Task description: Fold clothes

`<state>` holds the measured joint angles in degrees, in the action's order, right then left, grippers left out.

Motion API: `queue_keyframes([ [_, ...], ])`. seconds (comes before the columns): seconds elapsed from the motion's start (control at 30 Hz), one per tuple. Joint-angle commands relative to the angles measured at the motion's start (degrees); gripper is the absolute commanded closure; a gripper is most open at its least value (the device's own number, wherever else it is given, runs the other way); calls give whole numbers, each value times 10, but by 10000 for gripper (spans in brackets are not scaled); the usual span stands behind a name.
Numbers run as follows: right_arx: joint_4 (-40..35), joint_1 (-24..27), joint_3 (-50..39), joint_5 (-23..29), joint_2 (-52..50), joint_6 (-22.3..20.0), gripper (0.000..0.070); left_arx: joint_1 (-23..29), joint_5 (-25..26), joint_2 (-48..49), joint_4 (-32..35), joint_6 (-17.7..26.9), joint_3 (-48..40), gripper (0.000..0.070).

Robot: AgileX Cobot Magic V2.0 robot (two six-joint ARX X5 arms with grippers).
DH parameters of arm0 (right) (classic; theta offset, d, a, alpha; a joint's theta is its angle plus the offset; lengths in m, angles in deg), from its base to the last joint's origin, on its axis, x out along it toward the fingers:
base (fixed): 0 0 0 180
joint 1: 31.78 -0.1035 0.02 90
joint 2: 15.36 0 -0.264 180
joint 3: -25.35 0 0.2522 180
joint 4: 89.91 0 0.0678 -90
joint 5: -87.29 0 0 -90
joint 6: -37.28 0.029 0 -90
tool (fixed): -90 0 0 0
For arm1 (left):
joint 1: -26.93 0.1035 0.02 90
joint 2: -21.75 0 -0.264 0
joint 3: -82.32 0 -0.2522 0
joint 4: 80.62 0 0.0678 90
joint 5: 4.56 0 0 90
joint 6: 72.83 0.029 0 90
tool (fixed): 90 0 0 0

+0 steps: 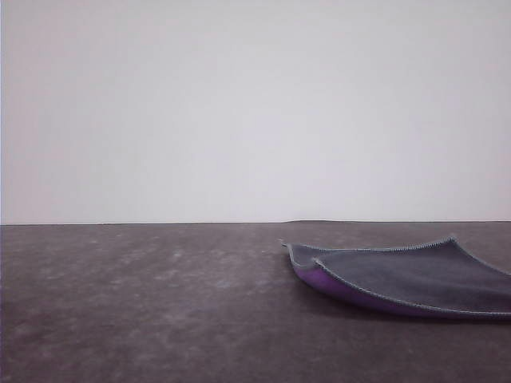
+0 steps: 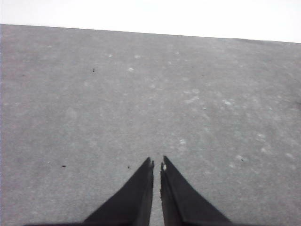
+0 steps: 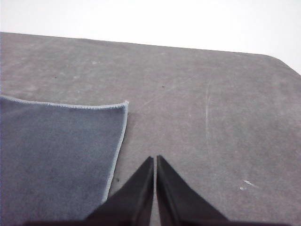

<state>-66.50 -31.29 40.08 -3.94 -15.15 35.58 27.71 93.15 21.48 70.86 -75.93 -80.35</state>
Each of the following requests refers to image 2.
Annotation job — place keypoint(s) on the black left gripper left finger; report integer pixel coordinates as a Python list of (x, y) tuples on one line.
[(134, 200)]

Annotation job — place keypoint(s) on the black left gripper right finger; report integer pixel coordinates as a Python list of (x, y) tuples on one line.
[(181, 202)]

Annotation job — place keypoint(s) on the grey table cloth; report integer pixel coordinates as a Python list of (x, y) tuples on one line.
[(94, 106)]

